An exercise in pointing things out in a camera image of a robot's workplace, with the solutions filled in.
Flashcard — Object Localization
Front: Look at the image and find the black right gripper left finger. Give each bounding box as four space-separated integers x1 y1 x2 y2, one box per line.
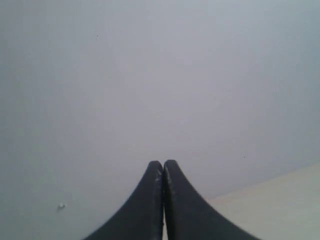
86 161 164 240

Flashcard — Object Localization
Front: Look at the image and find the small white wall plug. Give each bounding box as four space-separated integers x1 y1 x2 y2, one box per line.
57 202 67 211

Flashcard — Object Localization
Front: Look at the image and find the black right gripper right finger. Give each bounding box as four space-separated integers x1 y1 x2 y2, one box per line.
163 159 257 240

